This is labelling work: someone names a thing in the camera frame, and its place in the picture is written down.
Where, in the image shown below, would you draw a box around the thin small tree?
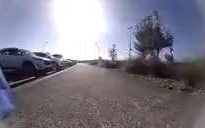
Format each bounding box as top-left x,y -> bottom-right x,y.
108,43 -> 119,63

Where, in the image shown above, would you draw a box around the row of dry bushes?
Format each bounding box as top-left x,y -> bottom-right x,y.
89,54 -> 205,88

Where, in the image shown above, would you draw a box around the large dark tree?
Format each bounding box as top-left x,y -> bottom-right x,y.
132,10 -> 175,61

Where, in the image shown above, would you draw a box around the row of parked cars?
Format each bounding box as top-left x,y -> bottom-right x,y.
0,47 -> 78,78

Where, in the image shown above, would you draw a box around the curved lamp pole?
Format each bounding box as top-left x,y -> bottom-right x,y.
41,41 -> 50,53

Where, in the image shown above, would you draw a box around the grey paved path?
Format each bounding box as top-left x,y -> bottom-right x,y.
8,63 -> 205,128

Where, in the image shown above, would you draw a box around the dark asphalt parking ground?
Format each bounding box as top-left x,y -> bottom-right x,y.
1,68 -> 58,85

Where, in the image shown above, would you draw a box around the gravel strip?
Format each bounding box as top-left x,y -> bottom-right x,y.
131,72 -> 205,95

